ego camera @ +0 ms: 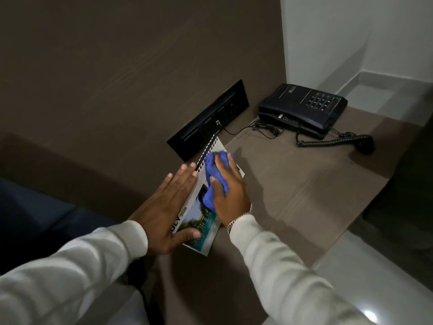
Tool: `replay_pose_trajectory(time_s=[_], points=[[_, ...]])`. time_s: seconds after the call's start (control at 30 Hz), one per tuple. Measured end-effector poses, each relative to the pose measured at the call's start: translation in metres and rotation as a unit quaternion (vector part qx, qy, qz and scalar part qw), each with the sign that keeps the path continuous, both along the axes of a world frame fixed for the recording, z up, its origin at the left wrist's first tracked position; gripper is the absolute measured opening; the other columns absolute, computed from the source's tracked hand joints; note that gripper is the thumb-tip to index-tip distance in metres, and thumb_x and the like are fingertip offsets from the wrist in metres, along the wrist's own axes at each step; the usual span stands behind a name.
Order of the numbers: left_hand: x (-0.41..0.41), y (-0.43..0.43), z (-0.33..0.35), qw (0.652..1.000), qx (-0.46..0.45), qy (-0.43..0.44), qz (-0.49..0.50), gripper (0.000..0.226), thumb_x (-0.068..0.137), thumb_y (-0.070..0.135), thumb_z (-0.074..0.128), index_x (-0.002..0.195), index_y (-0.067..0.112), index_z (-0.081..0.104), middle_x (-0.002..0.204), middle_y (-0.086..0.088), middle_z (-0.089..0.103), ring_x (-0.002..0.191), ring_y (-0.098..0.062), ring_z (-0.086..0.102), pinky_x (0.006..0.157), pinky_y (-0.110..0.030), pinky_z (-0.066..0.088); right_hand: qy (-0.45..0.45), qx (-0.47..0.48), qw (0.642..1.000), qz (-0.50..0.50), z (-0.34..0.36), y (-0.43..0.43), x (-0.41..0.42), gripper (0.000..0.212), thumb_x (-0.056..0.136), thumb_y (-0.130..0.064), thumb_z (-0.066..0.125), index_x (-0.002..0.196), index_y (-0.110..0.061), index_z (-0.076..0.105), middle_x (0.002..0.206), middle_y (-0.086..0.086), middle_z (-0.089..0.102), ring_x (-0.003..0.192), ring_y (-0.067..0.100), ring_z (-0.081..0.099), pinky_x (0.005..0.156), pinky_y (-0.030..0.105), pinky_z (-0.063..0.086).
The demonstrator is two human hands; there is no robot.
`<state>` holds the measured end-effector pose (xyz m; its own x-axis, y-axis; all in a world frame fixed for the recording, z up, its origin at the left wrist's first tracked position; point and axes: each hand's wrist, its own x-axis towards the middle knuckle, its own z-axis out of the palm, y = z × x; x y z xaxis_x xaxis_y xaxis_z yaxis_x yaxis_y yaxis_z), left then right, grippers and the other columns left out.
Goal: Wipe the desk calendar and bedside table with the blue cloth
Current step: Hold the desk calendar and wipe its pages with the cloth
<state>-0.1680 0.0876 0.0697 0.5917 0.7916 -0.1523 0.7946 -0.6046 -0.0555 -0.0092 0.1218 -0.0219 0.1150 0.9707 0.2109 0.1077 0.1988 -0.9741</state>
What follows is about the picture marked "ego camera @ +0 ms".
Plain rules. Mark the person's left hand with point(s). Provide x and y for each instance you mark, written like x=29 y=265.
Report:
x=159 y=219

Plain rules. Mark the person's right hand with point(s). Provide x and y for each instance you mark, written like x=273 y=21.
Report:
x=233 y=196

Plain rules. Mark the person's left middle finger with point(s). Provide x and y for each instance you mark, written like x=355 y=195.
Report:
x=187 y=179

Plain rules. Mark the person's right thumb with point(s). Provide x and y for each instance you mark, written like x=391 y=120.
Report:
x=217 y=186

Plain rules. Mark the person's left thumb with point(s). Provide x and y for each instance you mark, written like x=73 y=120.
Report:
x=188 y=235

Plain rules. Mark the person's right middle finger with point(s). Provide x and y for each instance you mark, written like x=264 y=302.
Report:
x=232 y=161

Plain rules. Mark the person's left little finger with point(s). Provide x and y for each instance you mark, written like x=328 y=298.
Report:
x=164 y=186

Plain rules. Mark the spiral-bound desk calendar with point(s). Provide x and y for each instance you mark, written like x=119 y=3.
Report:
x=198 y=219

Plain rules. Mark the blue cleaning cloth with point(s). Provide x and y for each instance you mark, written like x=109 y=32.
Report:
x=211 y=165

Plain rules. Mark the person's right forearm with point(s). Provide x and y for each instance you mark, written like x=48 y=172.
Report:
x=284 y=277

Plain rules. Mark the person's left forearm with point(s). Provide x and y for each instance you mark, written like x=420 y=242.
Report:
x=67 y=270

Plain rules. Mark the black telephone handset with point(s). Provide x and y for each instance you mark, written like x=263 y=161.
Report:
x=294 y=123

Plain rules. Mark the black telephone base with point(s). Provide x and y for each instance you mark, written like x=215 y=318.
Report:
x=314 y=99

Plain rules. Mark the dark chair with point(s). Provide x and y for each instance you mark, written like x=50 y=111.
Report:
x=406 y=199

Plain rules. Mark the black wall socket panel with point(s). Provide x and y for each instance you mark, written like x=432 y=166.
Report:
x=211 y=121

